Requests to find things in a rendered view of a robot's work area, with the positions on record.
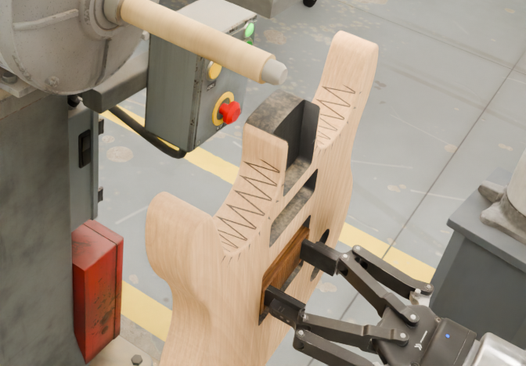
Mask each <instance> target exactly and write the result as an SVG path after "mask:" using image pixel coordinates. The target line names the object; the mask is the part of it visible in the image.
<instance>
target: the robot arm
mask: <svg viewBox="0 0 526 366"><path fill-rule="evenodd" d="M478 191H479V192H480V193H481V194H482V195H483V196H485V197H486V198H487V199H489V200H490V201H491V202H492V203H493V204H492V205H491V206H490V207H489V208H488V209H487V210H483V211H482V212H481V215H480V217H479V219H480V221H481V222H482V223H484V224H486V225H489V226H492V227H493V228H496V229H498V230H500V231H502V232H503V233H505V234H507V235H508V236H510V237H512V238H513V239H516V240H517V241H518V242H521V243H523V244H524V245H526V149H525V150H524V152H523V154H522V156H521V158H520V159H519V161H518V163H517V166H516V168H515V170H514V172H513V176H512V178H511V180H510V182H508V184H507V185H506V186H505V187H503V186H501V185H497V184H495V183H492V182H490V181H483V182H482V185H480V186H479V188H478ZM299 258H300V259H302V260H303V261H305V262H307V263H308V264H310V265H312V266H314V267H316V268H318V269H319V270H321V271H323V272H325V273H327V274H328V275H330V276H332V277H333V276H334V274H335V273H336V275H338V274H341V275H342V276H343V277H344V278H345V279H346V280H347V281H348V282H349V283H350V284H351V285H352V286H353V287H354V288H355V289H356V290H357V291H358V292H359V293H360V294H361V295H362V296H363V297H364V298H365V299H366V300H367V301H368V302H369V303H370V304H371V305H372V306H373V307H374V308H375V309H376V311H377V313H378V315H379V316H380V317H381V320H380V321H379V322H378V323H377V324H376V325H357V324H353V323H350V322H346V321H340V320H336V319H332V318H326V317H323V316H319V315H315V314H309V313H305V308H306V304H305V303H302V302H301V301H300V300H297V299H295V298H293V297H292V296H290V295H288V294H286V293H285V292H283V291H281V290H279V289H277V288H275V287H274V286H272V285H269V286H268V288H267V289H266V290H265V298H264V305H265V306H267V307H269V311H268V312H269V313H270V314H271V315H272V316H273V317H274V318H277V319H279V320H281V321H282V322H284V323H286V324H287V325H289V326H291V327H292V328H293V329H294V341H293V348H294V349H295V350H298V351H300V352H302V353H304V354H306V355H308V356H310V357H312V358H314V359H316V360H318V361H321V362H323V363H324V364H327V365H329V366H526V351H525V350H522V349H521V348H519V347H517V346H515V345H513V344H511V343H509V342H507V341H506V340H504V339H501V338H499V337H498V336H496V335H494V334H492V333H490V332H487V333H485V334H484V335H483V336H482V338H481V340H480V342H479V341H477V340H476V336H477V333H476V332H473V331H471V330H469V329H468V328H465V327H463V326H462V325H460V324H458V323H456V322H454V321H452V320H450V319H448V318H440V317H438V316H437V315H436V314H435V313H434V312H433V311H432V310H431V309H430V308H429V302H430V298H431V295H432V293H433V291H434V287H433V285H432V284H430V283H426V282H422V281H420V280H416V279H414V278H412V277H410V276H408V275H407V274H406V273H404V272H402V271H400V270H399V269H397V268H396V267H394V266H392V265H391V264H389V263H388V262H386V261H385V260H382V259H381V258H379V257H378V256H376V255H375V254H373V253H371V252H370V251H368V250H367V249H365V248H363V247H362V246H360V245H354V246H353V247H352V249H351V250H349V251H348V252H346V253H341V252H338V251H337V250H335V249H333V248H331V247H329V246H327V245H326V244H324V243H322V242H316V243H313V242H311V241H309V240H307V239H304V240H303V242H302V243H301V251H300V257H299ZM378 282H379V283H381V284H382V285H385V286H386V287H388V288H389V289H390V290H392V291H394V292H396V293H397V294H398V295H400V296H402V297H404V298H406V299H407V300H410V302H411V304H412V305H405V304H404V303H403V302H402V301H401V300H400V299H399V298H398V297H397V296H396V295H395V294H394V293H392V292H388V291H387V290H386V289H385V288H384V287H383V286H382V285H381V284H379V283H378ZM371 339H372V340H371ZM328 340H329V341H328ZM330 341H332V342H335V343H342V344H345V345H349V346H355V347H358V348H359V349H360V350H361V351H364V352H368V353H374V354H377V355H378V356H379V357H380V359H381V361H382V363H383V364H384V365H380V364H379V363H378V362H375V363H372V362H371V361H369V360H367V359H366V358H364V357H362V356H360V355H358V354H356V353H353V352H351V351H350V350H347V349H345V348H343V347H342V346H338V345H337V344H335V343H332V342H330Z"/></svg>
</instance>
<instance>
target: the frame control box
mask: <svg viewBox="0 0 526 366"><path fill-rule="evenodd" d="M176 12H177V13H180V14H182V15H183V16H187V17H189V18H190V19H193V20H195V21H197V22H200V23H202V24H204V25H207V26H209V27H212V28H214V29H215V30H217V31H221V32H222V33H224V34H227V35H229V36H231V37H234V38H236V39H239V40H241V41H243V42H246V43H247V42H248V41H251V42H252V44H254V36H255V31H256V26H257V14H256V13H253V12H251V11H249V10H246V9H244V8H241V7H239V6H237V5H234V4H232V3H230V2H227V1H225V0H198V1H196V2H194V3H192V4H190V5H188V6H186V7H183V8H181V9H179V10H177V11H176ZM249 20H252V21H253V22H254V30H253V32H252V34H251V36H250V37H249V38H244V37H243V30H244V27H245V25H246V23H247V22H248V21H249ZM213 64H214V62H212V61H210V60H208V59H205V58H204V57H202V56H198V55H197V54H195V53H193V52H191V51H188V50H186V49H184V48H182V47H180V46H177V45H175V44H173V43H171V42H169V41H166V40H164V39H163V38H160V37H157V36H156V35H154V34H151V33H150V43H149V57H148V70H147V84H146V111H145V124H144V127H143V126H142V125H141V124H140V123H139V122H137V121H136V120H135V119H133V118H132V117H131V116H129V115H128V114H127V113H126V112H125V111H123V110H122V109H121V108H120V107H119V106H117V105H115V106H114V107H112V108H110V109H108V110H109V111H110V112H111V113H112V114H113V115H115V116H116V117H117V118H119V119H120V120H122V121H123V122H124V123H125V124H127V125H128V126H129V127H130V128H131V129H132V130H134V131H135V132H136V133H138V134H139V135H140V136H142V137H143V138H144V139H145V140H147V141H148V142H149V143H150V144H152V145H153V146H155V147H156V148H158V149H159V150H160V151H161V152H163V153H165V154H166V155H168V156H170V157H172V158H175V159H181V158H184V157H185V156H186V154H187V153H190V152H192V151H193V150H194V149H196V148H197V147H198V146H200V145H201V144H203V143H204V142H205V141H206V140H208V139H209V138H210V137H212V136H213V135H215V134H216V133H217V132H219V131H220V130H221V129H222V128H224V127H225V126H226V125H227V124H226V123H224V122H223V115H221V114H220V113H219V110H220V107H221V105H222V104H223V103H226V104H229V103H230V102H232V101H236V102H238V103H239V104H240V115H241V114H242V110H243V101H244V96H245V91H246V86H247V77H244V76H243V75H241V74H238V73H236V72H234V71H232V70H229V69H227V68H225V67H223V66H222V68H221V71H220V73H219V75H218V76H217V77H216V78H215V79H211V78H210V70H211V67H212V65H213ZM79 103H80V100H79V98H78V96H77V95H69V96H68V99H67V105H68V110H73V109H76V108H77V105H78V104H79ZM159 138H161V139H163V140H164V141H166V142H168V143H170V144H172V145H174V146H176V147H178V148H179V149H178V150H176V149H173V148H172V147H170V146H169V145H167V144H166V143H164V142H163V141H161V140H160V139H159Z"/></svg>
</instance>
